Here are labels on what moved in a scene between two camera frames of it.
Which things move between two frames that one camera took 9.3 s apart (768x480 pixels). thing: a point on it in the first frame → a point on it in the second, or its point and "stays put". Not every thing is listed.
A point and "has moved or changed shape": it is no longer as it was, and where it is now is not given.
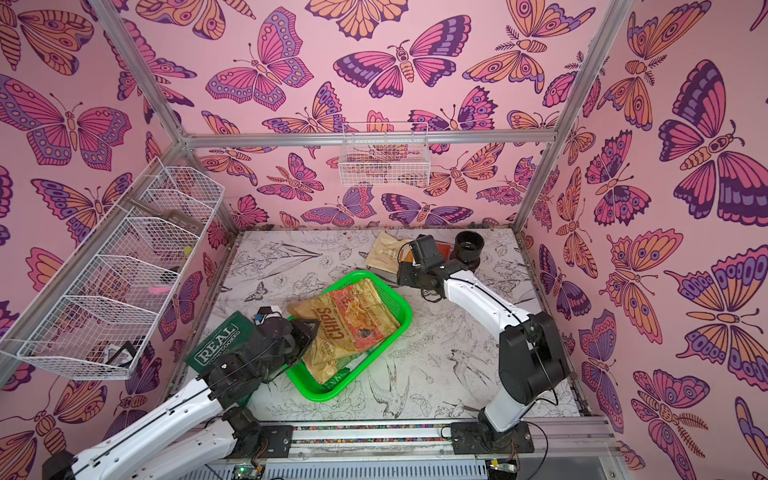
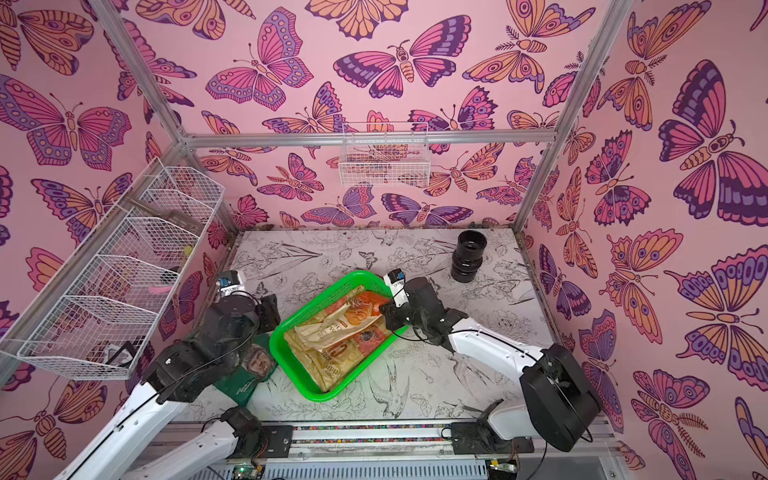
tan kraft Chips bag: (333, 340) has moved or changed shape
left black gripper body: (298, 339) → (265, 318)
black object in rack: (125, 346) stays put
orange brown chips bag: (352, 320) has moved or changed shape
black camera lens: (468, 248) stays put
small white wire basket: (385, 154) stays put
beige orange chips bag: (390, 250) → (341, 315)
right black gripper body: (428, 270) → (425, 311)
